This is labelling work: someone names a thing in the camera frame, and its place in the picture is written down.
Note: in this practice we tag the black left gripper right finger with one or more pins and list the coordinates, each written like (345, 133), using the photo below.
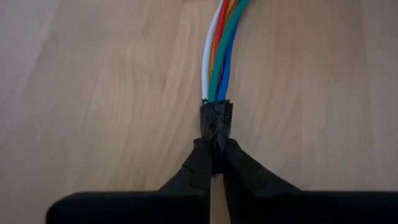
(280, 208)

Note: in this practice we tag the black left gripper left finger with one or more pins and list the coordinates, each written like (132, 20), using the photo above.
(155, 208)

